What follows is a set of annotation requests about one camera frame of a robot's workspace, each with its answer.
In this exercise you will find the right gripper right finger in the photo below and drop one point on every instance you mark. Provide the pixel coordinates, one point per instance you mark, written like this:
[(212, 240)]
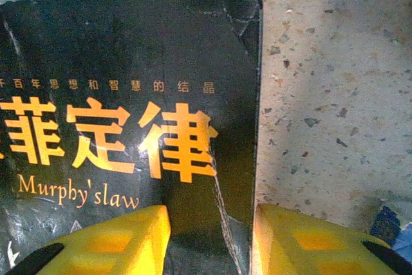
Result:
[(305, 246)]

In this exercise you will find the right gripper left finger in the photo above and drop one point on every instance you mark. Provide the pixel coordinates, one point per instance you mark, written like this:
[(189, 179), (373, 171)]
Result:
[(112, 246)]

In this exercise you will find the Animal Farm book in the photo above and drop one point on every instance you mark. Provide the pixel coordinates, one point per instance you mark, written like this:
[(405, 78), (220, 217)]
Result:
[(387, 226)]

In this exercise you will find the black book orange title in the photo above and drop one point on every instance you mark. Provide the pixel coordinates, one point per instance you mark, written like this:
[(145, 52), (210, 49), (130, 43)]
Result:
[(128, 62)]

